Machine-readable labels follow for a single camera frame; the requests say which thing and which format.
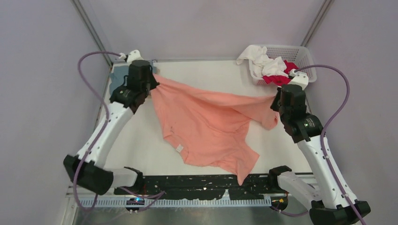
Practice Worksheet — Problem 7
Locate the blue folded t-shirt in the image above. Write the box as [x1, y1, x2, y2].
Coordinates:
[109, 60, 160, 96]

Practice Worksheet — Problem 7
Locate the aluminium frame rail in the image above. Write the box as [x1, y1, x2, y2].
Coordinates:
[70, 0, 112, 51]

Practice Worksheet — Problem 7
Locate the peach pink t-shirt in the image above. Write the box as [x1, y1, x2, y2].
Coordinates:
[150, 75, 278, 185]

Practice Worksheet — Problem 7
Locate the white crumpled t-shirt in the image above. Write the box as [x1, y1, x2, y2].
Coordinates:
[236, 45, 288, 78]

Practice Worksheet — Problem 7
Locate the white plastic laundry basket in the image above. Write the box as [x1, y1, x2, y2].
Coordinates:
[248, 45, 314, 86]

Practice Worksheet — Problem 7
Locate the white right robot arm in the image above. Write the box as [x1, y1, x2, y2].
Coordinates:
[268, 84, 371, 225]

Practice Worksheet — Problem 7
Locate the red t-shirt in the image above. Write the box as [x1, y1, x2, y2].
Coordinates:
[262, 60, 298, 86]

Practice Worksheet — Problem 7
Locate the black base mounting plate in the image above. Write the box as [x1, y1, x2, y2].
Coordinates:
[128, 173, 286, 200]

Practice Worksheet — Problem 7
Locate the slotted cable duct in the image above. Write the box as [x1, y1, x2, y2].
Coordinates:
[95, 196, 271, 208]

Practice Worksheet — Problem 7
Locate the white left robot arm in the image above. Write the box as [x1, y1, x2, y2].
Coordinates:
[63, 60, 159, 195]

